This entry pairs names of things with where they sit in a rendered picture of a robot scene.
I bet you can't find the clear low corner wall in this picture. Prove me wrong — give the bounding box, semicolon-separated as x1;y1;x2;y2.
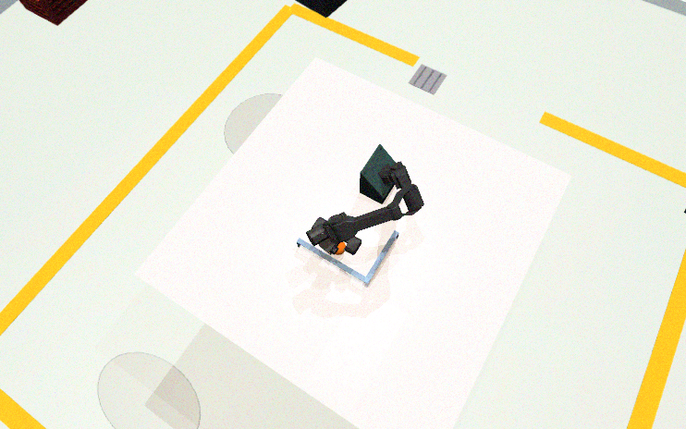
297;237;398;288

